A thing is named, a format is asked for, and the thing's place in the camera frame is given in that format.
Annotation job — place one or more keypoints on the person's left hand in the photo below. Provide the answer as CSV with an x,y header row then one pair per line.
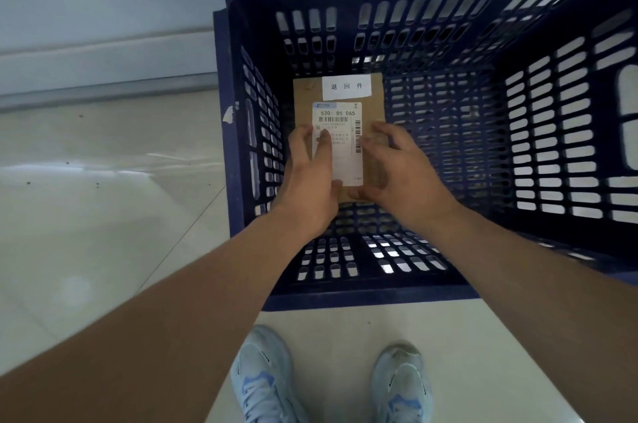
x,y
309,198

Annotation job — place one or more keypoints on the person's right hand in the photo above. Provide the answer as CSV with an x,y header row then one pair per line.
x,y
408,188

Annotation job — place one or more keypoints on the person's left thumb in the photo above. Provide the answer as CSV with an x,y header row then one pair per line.
x,y
338,190

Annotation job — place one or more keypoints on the person's right thumb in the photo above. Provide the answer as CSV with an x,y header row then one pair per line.
x,y
359,194

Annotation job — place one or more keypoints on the brown cardboard parcel white labels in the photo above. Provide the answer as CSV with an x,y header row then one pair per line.
x,y
349,108

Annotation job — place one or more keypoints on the person's right forearm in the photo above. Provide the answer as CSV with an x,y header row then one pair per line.
x,y
538,298

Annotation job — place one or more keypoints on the person's left forearm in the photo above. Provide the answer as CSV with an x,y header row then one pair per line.
x,y
174,318

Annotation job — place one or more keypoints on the dark blue plastic crate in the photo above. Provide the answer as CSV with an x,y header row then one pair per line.
x,y
448,88

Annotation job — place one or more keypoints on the person's right white sneaker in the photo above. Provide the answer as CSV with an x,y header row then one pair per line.
x,y
401,383

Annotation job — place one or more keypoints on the person's white sneaker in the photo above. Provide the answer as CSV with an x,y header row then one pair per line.
x,y
264,378
401,383

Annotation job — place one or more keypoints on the person's left white sneaker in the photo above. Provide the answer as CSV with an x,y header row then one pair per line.
x,y
264,378

